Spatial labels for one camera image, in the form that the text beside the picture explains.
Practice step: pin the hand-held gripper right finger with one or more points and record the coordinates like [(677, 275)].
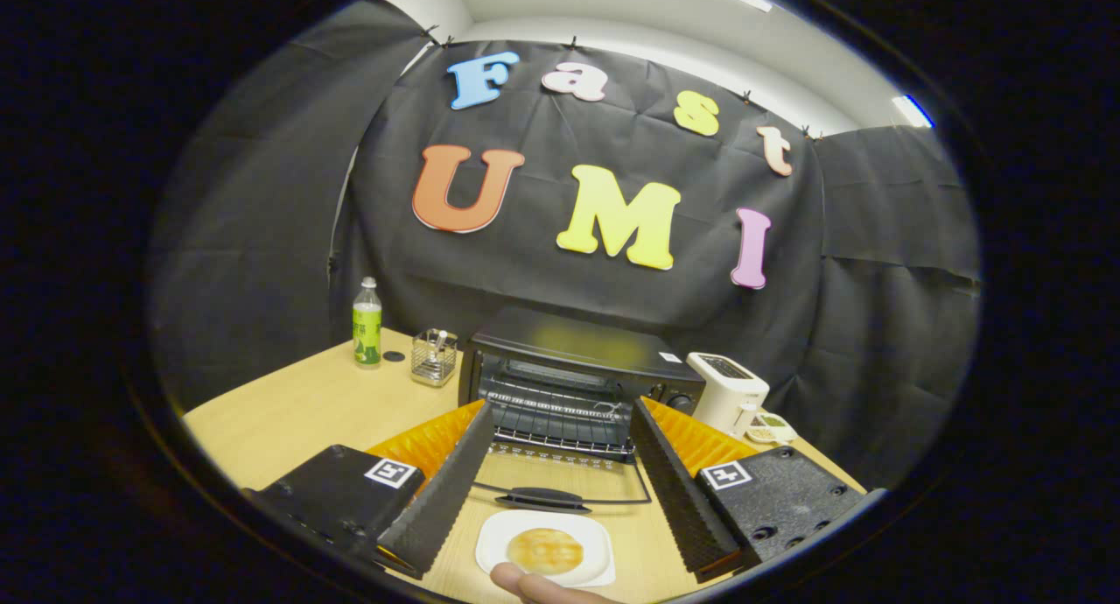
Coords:
[(682, 499)]

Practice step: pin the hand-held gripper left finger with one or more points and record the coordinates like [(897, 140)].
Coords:
[(446, 499)]

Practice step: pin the golden round bread bun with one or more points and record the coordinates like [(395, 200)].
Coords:
[(545, 551)]

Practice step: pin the black toaster oven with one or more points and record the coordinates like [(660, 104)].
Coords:
[(577, 341)]

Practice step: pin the white pop-up toaster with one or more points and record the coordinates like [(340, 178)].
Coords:
[(722, 394)]

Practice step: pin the white square plate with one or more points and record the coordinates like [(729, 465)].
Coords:
[(499, 543)]

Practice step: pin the white divided seed dish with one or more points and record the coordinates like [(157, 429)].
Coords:
[(774, 429)]

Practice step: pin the green label plastic bottle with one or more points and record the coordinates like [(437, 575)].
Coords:
[(367, 333)]

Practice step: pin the black backdrop cloth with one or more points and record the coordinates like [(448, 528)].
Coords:
[(542, 293)]

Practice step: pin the short ceiling light panel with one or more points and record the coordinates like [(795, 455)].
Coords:
[(912, 111)]

